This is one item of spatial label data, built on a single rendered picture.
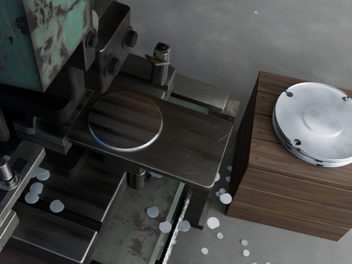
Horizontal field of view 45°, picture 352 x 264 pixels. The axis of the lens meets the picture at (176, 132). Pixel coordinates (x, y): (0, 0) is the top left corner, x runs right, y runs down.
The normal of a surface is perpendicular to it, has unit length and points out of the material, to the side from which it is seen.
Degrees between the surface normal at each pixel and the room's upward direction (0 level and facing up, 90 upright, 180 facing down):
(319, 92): 0
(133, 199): 0
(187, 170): 0
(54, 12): 90
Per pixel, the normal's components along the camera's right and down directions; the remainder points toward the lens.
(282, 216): -0.20, 0.78
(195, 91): 0.10, -0.58
